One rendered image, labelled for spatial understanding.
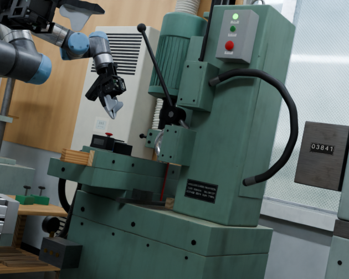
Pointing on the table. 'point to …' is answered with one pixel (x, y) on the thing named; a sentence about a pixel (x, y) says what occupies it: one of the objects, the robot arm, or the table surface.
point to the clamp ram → (122, 149)
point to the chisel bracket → (151, 138)
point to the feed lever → (177, 119)
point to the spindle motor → (174, 51)
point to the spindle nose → (164, 113)
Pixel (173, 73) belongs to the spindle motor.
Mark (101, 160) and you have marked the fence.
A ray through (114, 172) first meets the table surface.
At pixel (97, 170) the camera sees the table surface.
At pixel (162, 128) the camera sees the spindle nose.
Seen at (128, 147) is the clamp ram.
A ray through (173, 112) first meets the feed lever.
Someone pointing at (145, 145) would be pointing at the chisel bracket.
